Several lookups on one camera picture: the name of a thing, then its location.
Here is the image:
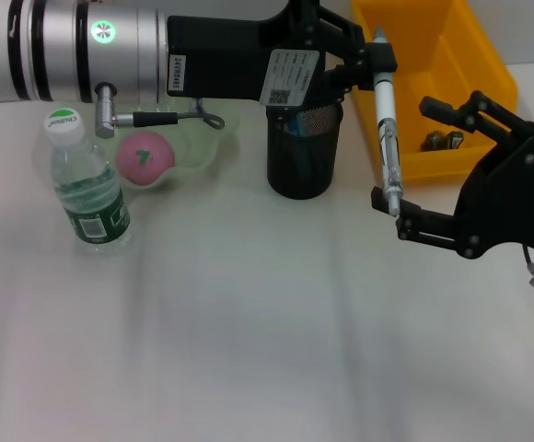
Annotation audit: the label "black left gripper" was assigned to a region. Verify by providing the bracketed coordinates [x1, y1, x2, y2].
[165, 0, 376, 110]

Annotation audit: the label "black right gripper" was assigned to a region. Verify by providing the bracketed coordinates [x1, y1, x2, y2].
[370, 89, 534, 262]

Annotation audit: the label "silver ballpoint pen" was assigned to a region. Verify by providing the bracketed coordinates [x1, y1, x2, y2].
[371, 26, 405, 218]

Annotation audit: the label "blue capped scissors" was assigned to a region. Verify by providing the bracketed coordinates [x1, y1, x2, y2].
[284, 112, 315, 181]

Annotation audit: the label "pink toy peach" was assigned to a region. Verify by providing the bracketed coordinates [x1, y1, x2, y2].
[114, 131, 177, 187]

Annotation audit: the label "clear green-label water bottle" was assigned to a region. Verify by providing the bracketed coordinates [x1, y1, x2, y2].
[41, 108, 134, 246]

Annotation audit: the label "black mesh pen holder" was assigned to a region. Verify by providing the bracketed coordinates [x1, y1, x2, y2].
[265, 100, 345, 201]

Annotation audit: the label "translucent green fruit bowl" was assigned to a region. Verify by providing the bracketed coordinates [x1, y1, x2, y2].
[110, 99, 241, 190]

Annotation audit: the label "yellow plastic bin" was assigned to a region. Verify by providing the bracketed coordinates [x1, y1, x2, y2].
[350, 0, 520, 181]

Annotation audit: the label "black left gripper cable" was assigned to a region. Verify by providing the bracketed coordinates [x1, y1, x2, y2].
[93, 81, 226, 140]

